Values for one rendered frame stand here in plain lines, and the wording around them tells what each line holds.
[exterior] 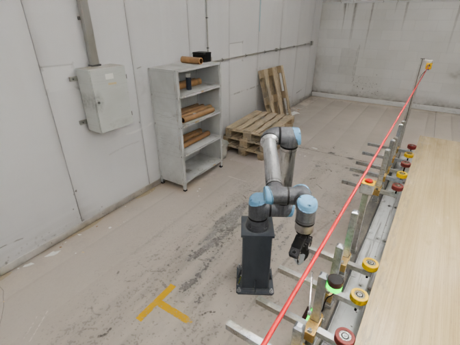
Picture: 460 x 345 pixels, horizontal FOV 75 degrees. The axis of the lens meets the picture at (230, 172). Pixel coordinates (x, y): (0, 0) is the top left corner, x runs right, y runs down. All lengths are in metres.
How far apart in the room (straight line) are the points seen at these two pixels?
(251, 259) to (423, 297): 1.24
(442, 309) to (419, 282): 0.16
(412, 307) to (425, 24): 7.82
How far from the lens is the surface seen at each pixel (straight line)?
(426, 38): 8.98
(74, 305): 2.94
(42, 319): 2.96
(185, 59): 4.12
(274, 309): 1.55
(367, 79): 9.18
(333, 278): 1.34
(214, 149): 4.65
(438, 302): 1.79
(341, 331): 1.49
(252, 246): 2.41
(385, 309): 1.64
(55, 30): 3.23
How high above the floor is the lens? 2.07
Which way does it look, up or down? 27 degrees down
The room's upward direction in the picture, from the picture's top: straight up
